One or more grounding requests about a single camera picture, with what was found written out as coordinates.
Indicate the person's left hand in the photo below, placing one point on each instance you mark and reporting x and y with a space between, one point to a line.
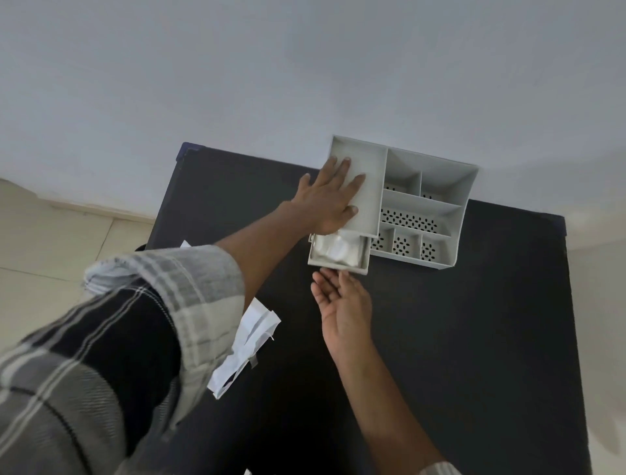
323 205

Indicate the person's right hand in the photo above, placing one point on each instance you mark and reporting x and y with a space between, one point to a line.
347 313

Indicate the person's left middle finger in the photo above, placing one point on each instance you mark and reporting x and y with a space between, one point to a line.
344 171

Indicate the person's left little finger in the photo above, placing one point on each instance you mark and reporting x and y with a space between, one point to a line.
305 183

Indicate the person's left thumb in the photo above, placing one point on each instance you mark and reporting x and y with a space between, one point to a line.
348 215

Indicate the person's right fingers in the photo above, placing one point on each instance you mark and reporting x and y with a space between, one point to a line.
327 286

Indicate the grey plastic desk organizer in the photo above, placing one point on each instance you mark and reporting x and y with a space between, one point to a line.
420 215

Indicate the person's left forearm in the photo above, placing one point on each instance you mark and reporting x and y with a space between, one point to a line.
264 240

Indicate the person's right forearm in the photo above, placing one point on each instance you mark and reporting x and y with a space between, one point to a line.
386 411

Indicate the grey organizer drawer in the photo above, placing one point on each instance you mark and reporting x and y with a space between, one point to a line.
337 267

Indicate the white plastic packets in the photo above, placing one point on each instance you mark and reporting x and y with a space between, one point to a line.
337 248

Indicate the white folded paper sheet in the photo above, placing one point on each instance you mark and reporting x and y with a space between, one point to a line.
259 323

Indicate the white crumpled paper strip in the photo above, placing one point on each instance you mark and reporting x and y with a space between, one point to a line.
230 373

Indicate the small white paper scrap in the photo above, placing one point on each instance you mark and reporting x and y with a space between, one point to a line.
186 244

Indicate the plaid shirt left sleeve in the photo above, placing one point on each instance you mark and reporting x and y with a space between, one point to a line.
122 342

